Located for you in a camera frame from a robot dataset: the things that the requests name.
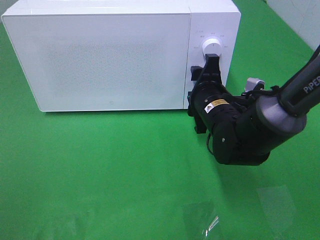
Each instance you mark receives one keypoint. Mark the white microwave door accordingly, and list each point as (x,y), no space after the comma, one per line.
(102,62)

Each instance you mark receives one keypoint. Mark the silver black camera mount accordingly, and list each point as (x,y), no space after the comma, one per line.
(253,82)

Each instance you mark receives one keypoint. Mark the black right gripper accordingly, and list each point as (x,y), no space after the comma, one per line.
(206,105)

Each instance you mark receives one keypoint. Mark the white microwave oven body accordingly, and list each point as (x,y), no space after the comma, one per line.
(208,18)

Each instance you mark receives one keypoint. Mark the clear tape piece centre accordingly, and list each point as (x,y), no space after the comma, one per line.
(202,221)

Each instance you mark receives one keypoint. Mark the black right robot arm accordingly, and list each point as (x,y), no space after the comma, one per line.
(244,129)

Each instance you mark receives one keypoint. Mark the green table mat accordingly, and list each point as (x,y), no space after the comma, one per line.
(126,175)

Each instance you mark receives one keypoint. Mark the upper white round knob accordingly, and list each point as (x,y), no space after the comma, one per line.
(212,46)

